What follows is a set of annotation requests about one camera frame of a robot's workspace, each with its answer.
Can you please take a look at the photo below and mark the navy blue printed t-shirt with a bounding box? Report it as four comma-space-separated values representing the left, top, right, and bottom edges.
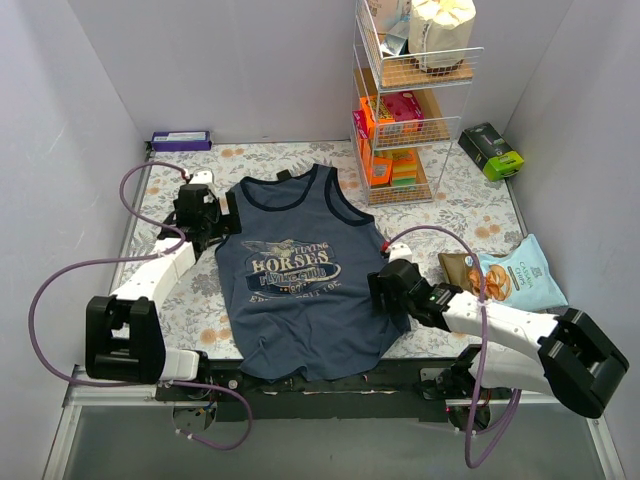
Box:
215, 164, 410, 381

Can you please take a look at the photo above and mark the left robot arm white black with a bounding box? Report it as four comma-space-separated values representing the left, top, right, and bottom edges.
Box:
85, 171, 241, 400

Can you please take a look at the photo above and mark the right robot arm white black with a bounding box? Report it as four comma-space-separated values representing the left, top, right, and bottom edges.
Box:
367, 259, 629, 418

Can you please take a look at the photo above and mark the black display case pink brooch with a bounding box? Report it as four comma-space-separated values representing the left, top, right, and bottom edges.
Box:
277, 170, 292, 181

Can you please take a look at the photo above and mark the purple flat box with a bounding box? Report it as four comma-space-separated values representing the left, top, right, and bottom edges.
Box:
150, 131, 213, 152

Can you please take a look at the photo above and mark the floral patterned table mat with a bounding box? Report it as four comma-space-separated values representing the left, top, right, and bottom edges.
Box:
148, 140, 527, 359

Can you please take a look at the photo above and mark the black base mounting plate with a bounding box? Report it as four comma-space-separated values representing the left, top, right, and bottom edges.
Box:
154, 360, 514, 422

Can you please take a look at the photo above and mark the cassava chips bag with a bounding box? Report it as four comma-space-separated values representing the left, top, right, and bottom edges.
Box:
438, 234, 568, 312

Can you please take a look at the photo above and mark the orange box bottom left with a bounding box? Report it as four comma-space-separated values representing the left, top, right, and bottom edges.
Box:
367, 151, 393, 188

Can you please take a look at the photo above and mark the orange yellow box bottom front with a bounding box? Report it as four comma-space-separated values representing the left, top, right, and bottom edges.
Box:
389, 148, 418, 187

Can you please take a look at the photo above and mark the black green box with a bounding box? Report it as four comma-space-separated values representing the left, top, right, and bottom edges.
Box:
458, 122, 524, 182

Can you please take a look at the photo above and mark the orange snack box upper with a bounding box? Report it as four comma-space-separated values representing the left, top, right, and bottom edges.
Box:
360, 96, 395, 127

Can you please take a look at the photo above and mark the magenta pink box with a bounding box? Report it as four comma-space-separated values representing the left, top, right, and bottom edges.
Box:
382, 91, 425, 133

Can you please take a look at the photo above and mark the teal blue box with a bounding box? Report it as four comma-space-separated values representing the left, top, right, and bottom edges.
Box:
381, 21, 409, 57

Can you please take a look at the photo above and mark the cream paper wrapped roll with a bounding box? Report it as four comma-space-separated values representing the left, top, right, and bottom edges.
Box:
408, 0, 476, 74

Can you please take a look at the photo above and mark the pink white carton top shelf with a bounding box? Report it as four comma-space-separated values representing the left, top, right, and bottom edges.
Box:
367, 0, 411, 34

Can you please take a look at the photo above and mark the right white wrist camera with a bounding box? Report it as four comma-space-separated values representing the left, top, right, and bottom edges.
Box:
383, 242, 413, 262

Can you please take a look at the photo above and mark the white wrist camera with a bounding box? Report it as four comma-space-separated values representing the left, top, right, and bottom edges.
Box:
187, 169, 214, 191
383, 242, 413, 262

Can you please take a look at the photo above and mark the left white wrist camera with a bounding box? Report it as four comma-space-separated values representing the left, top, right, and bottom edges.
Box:
187, 169, 214, 191

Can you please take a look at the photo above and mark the aluminium rail frame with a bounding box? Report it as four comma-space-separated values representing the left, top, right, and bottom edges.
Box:
41, 144, 626, 480

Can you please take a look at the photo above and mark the white wire shelf rack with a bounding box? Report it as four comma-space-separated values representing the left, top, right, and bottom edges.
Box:
351, 1, 484, 206

